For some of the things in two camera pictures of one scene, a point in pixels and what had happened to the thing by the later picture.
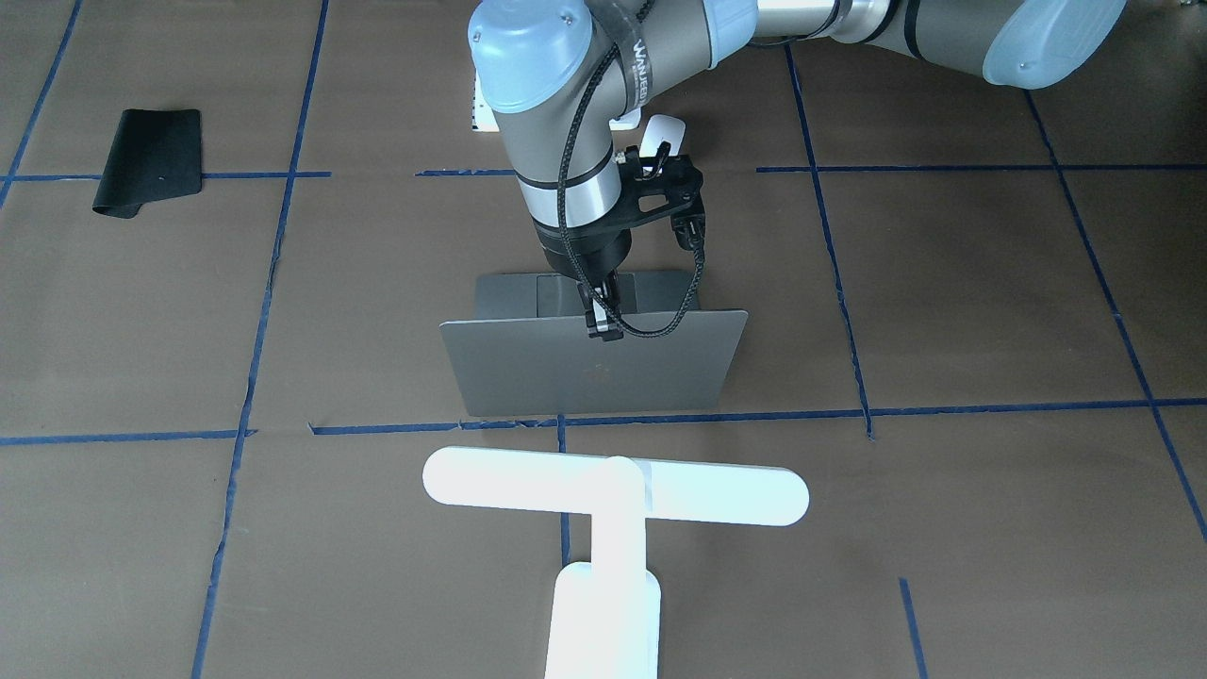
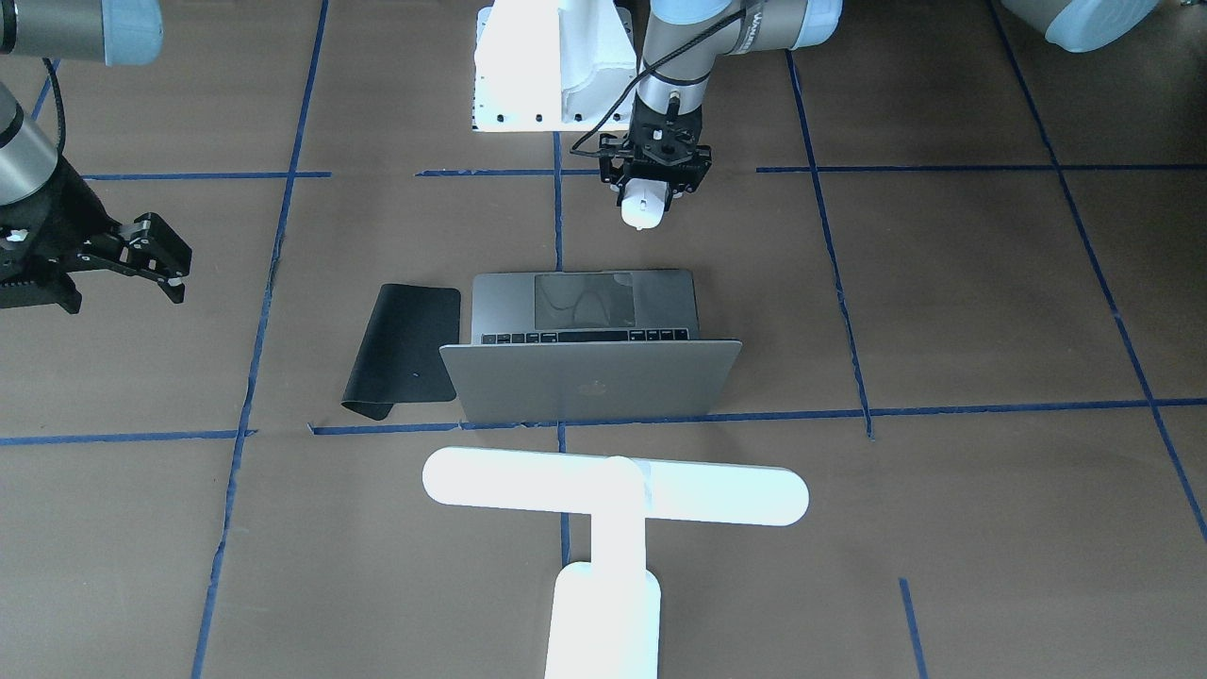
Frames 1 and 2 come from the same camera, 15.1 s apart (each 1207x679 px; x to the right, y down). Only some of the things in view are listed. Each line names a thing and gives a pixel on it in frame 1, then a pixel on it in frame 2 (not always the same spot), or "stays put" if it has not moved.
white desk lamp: (605, 613) stays put
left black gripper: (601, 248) -> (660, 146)
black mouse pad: (156, 155) -> (401, 360)
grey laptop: (527, 353) stays put
